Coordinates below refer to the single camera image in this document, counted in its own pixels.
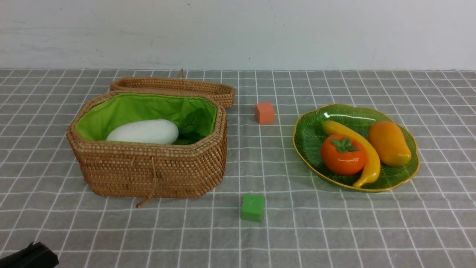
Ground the white radish with green leaves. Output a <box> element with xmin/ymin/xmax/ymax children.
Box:
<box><xmin>106</xmin><ymin>108</ymin><xmax>206</xmax><ymax>145</ymax></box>

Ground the yellow banana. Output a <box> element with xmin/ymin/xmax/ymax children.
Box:
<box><xmin>320</xmin><ymin>120</ymin><xmax>381</xmax><ymax>189</ymax></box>

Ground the orange persimmon with green leaf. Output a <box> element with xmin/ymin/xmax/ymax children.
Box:
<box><xmin>320</xmin><ymin>134</ymin><xmax>367</xmax><ymax>175</ymax></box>

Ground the yellow orange mango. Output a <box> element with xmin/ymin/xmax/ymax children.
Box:
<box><xmin>368</xmin><ymin>121</ymin><xmax>412</xmax><ymax>166</ymax></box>

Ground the orange cube block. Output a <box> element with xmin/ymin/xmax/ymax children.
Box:
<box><xmin>255</xmin><ymin>101</ymin><xmax>275</xmax><ymax>124</ymax></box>

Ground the woven wicker basket lid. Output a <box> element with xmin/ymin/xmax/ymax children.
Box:
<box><xmin>109</xmin><ymin>70</ymin><xmax>235</xmax><ymax>108</ymax></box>

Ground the green glass leaf plate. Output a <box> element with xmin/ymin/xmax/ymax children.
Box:
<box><xmin>292</xmin><ymin>104</ymin><xmax>421</xmax><ymax>193</ymax></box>

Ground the green cube block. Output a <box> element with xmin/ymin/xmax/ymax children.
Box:
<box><xmin>240</xmin><ymin>194</ymin><xmax>265</xmax><ymax>222</ymax></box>

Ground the woven wicker basket green lining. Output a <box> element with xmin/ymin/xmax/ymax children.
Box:
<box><xmin>66</xmin><ymin>91</ymin><xmax>227</xmax><ymax>208</ymax></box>

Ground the grey checked tablecloth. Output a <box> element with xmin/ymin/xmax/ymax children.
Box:
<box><xmin>0</xmin><ymin>69</ymin><xmax>476</xmax><ymax>268</ymax></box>

